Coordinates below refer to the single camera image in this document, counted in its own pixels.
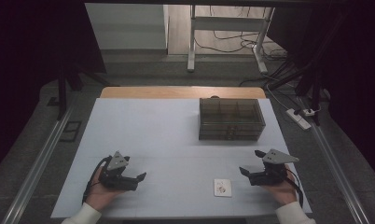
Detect dark curtain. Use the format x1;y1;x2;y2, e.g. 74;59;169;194
0;0;108;177
265;0;375;185

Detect right hand-held gripper black cable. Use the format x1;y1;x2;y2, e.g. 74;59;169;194
284;168;304;209

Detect left hand-held gripper black cable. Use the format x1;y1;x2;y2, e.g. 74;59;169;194
81;156;111;205

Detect translucent brown drawer box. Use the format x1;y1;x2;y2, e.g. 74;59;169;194
198;97;267;142

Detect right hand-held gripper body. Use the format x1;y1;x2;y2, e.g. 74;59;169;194
248;148;300;187

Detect hand-held gripper black cable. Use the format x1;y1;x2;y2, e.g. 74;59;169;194
81;156;111;205
284;168;304;209

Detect white plug adapter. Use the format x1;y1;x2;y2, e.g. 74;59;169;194
301;106;322;118

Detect black metal stand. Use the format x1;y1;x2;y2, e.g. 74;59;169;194
56;60;111;121
269;57;324;127

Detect white table mat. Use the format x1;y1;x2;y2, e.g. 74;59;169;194
50;97;313;219

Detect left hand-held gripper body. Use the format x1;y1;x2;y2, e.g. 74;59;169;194
98;150;139;191

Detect person's right hand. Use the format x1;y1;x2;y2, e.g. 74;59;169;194
263;164;299;206

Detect black floor frame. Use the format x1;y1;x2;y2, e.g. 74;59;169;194
59;119;83;144

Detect white desk frame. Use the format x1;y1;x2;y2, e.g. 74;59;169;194
187;4;276;75

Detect white power strip cable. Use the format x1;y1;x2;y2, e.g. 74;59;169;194
265;83;291;112

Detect metal floor rail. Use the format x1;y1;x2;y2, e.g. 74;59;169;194
1;105;76;224
297;96;372;224

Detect white power strip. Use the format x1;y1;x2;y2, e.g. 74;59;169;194
285;107;313;132

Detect white card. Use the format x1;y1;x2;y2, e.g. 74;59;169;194
213;177;233;198

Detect black floor cables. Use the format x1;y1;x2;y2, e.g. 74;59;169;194
193;5;301;91

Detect person's left hand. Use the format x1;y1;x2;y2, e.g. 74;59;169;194
84;168;125;213

